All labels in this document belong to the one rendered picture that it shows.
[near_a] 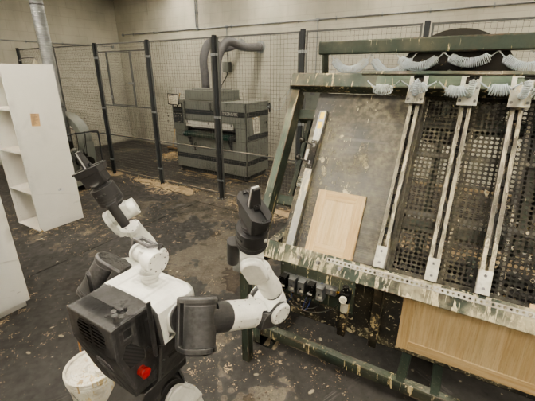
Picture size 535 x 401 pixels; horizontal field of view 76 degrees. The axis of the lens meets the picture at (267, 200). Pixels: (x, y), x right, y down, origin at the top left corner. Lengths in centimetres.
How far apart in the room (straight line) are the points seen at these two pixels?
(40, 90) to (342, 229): 410
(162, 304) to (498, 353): 200
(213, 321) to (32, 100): 442
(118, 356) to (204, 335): 22
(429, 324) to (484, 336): 29
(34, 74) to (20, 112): 49
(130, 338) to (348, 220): 154
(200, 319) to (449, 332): 180
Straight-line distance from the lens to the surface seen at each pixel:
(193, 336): 100
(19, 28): 1005
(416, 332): 254
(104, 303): 111
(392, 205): 218
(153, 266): 107
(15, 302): 380
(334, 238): 223
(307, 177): 234
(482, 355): 256
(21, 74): 510
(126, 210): 135
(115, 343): 102
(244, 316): 109
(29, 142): 513
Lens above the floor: 197
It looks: 21 degrees down
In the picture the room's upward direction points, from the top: straight up
